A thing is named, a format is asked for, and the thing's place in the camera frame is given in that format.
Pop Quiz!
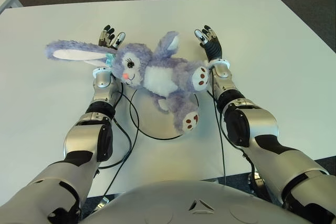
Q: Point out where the grey robot torso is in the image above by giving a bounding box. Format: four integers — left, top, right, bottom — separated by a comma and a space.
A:
78, 179, 297, 224

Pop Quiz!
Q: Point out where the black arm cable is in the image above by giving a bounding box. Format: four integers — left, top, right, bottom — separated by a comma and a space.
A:
207, 69, 227, 185
103, 77, 140, 198
97, 119, 132, 169

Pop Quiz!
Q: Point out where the purple plush bunny doll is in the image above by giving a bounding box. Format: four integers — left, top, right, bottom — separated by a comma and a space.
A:
45, 31, 211, 133

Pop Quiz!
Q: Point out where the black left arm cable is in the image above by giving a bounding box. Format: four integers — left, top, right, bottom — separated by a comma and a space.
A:
97, 119, 132, 169
103, 77, 140, 198

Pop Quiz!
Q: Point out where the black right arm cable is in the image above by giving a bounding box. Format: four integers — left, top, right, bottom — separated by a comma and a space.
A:
207, 69, 227, 185

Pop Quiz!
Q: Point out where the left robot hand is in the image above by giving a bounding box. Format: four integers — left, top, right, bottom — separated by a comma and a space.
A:
98, 25, 126, 50

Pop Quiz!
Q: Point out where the silver metal bracket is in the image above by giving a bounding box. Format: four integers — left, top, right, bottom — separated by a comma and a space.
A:
91, 196, 110, 211

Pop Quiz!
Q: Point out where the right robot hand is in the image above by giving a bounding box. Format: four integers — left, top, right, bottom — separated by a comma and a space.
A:
194, 25, 224, 62

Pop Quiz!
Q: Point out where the white plate with black rim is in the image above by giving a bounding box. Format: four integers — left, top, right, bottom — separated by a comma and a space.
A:
129, 87, 200, 140

